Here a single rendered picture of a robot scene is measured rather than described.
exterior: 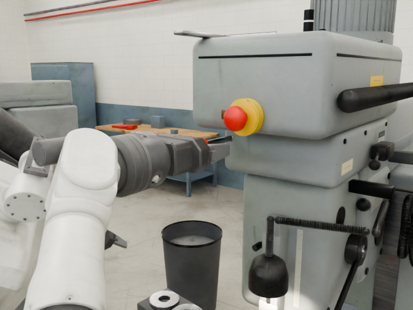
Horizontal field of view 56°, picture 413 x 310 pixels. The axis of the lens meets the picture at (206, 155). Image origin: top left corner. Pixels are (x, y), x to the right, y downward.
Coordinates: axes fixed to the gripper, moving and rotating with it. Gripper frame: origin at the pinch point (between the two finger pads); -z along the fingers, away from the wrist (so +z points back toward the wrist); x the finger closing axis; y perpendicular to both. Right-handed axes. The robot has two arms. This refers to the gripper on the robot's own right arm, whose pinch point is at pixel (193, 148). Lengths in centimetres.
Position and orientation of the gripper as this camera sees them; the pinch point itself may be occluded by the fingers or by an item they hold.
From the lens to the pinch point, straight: 68.1
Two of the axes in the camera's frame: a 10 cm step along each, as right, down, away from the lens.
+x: -7.9, -1.3, 6.0
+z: -6.1, 1.7, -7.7
